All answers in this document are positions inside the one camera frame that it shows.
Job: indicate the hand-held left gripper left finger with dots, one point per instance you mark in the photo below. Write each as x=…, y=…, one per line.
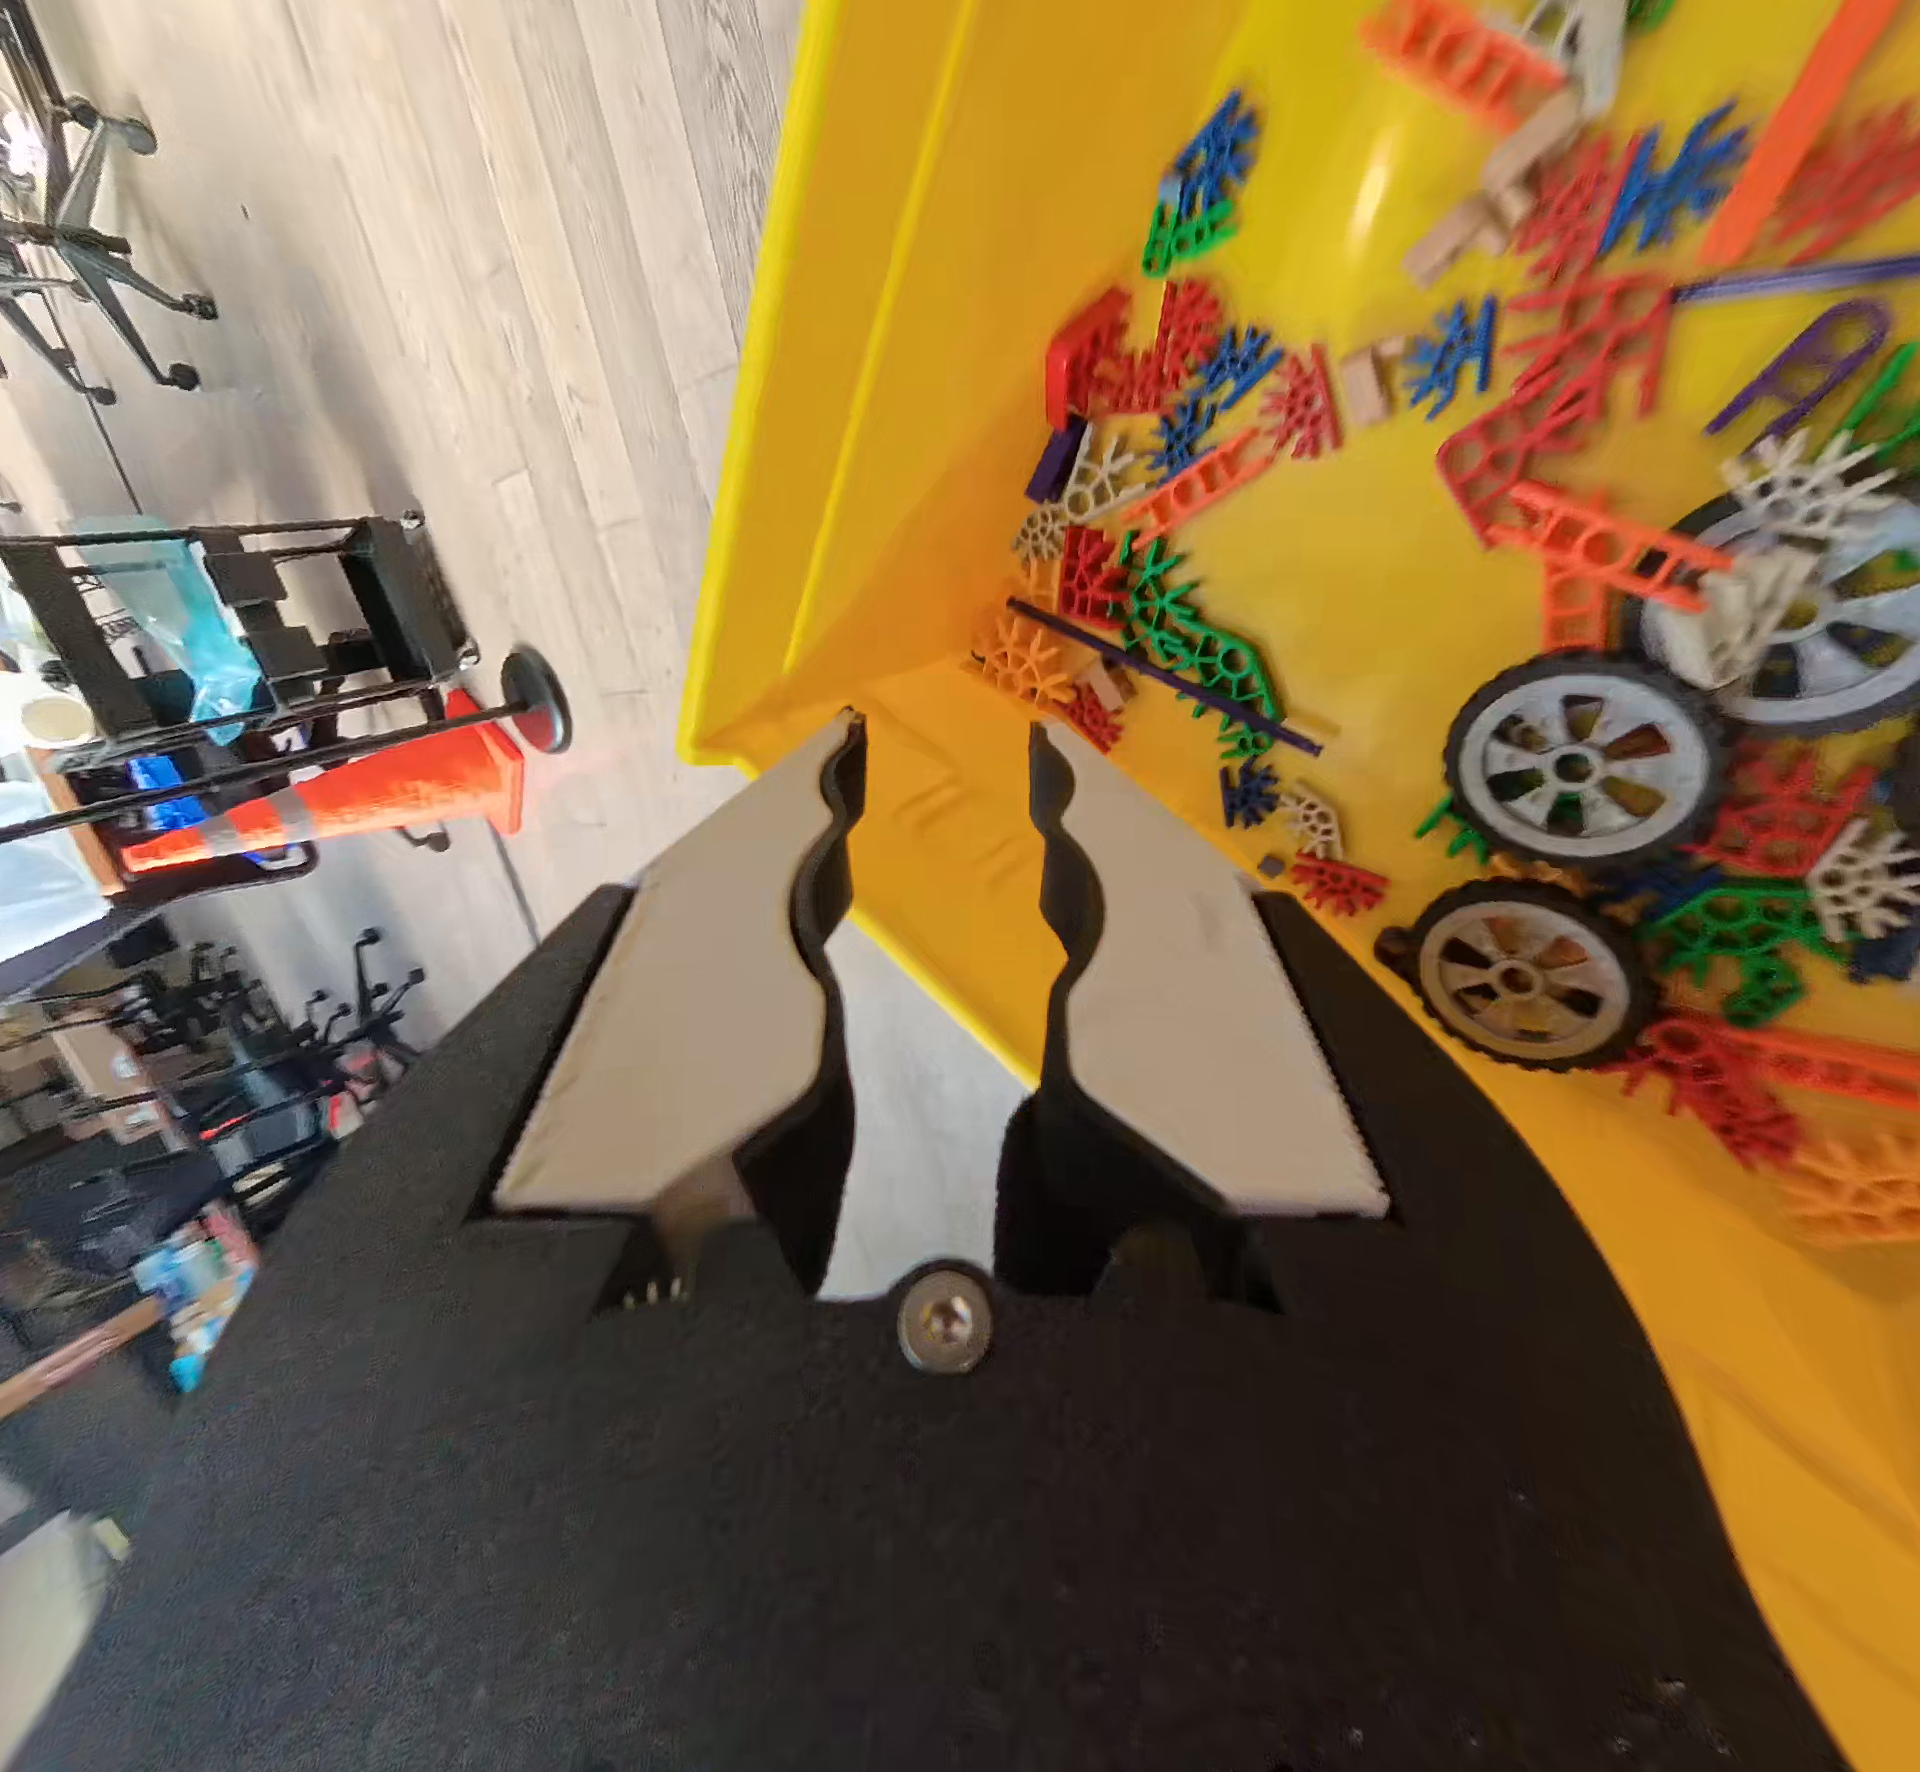
x=675, y=1021

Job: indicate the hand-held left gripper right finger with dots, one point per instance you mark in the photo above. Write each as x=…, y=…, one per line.
x=1199, y=1037

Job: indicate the pile of mixed toy pieces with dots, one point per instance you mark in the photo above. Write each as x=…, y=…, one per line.
x=1576, y=452

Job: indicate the yellow plastic bin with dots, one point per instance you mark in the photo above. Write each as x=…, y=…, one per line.
x=975, y=303

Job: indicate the grey toy wheel black tyre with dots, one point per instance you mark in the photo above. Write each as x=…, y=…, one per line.
x=1456, y=1007
x=1844, y=693
x=1612, y=715

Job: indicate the black stanchion with round base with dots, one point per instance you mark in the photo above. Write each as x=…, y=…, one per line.
x=537, y=700

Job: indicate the orange traffic cone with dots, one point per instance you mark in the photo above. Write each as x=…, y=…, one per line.
x=390, y=791

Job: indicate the row of black office chairs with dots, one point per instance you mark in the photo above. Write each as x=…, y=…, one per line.
x=285, y=1128

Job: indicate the black metal cart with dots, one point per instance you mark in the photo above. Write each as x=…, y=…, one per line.
x=390, y=602

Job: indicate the colourful printed box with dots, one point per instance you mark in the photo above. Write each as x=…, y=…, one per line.
x=202, y=1292

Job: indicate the teal plastic bag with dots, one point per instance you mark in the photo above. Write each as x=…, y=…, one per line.
x=210, y=661

